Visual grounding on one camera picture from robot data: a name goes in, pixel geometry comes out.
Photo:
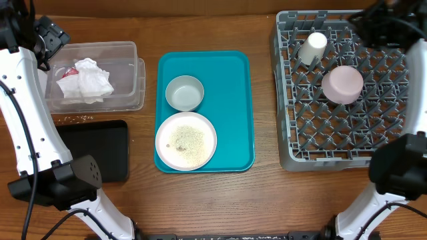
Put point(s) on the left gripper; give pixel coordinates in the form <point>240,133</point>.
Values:
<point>53,37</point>

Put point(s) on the red foil wrapper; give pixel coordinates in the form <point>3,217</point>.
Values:
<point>70,71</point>

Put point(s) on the white napkin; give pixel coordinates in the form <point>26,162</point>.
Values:
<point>71,91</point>
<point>92,80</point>

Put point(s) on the grey bowl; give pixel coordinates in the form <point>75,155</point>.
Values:
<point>184,93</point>

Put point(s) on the white paper cup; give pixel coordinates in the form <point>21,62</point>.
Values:
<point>313,47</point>

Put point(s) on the grey dishwasher rack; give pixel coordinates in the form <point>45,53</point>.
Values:
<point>315,134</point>

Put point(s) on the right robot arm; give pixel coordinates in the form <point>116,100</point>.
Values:
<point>397,170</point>

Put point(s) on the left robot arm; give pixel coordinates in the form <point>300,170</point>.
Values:
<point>48,174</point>

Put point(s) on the clear plastic waste bin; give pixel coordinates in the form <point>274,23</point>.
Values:
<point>126,76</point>

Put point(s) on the scattered rice grains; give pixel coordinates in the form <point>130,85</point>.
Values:
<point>75,119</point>

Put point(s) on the black plastic tray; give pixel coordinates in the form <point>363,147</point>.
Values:
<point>106,141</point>

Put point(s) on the large white plate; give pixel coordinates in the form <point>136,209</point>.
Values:
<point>186,141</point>

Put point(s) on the teal serving tray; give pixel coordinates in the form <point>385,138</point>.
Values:
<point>227,103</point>

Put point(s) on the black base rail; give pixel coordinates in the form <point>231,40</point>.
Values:
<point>292,235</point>

